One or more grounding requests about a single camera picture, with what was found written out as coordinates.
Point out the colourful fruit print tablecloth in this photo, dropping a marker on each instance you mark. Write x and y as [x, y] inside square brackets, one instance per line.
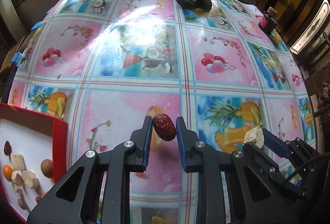
[103, 65]

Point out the red cardboard tray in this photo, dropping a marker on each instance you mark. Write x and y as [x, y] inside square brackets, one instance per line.
[36, 136]

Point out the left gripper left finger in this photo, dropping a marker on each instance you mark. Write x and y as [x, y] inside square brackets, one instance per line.
[138, 160]

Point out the orange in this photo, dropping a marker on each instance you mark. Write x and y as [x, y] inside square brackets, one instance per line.
[7, 172]

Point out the small pale cake chunk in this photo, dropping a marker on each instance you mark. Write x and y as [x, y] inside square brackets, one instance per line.
[255, 136]

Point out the brown round fruit front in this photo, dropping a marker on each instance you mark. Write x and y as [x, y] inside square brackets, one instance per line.
[22, 204]

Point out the dark red bottle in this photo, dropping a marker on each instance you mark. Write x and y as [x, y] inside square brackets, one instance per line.
[268, 21]

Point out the blue foam block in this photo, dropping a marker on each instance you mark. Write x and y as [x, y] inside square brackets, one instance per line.
[17, 59]

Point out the brown round fruit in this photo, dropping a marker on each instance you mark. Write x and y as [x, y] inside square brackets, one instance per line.
[47, 168]
[22, 204]

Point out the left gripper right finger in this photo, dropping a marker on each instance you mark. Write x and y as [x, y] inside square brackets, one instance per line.
[190, 148]

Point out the wrinkled red date front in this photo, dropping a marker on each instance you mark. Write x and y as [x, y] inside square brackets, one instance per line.
[164, 127]

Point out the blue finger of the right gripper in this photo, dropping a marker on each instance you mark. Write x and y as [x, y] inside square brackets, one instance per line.
[252, 151]
[275, 144]

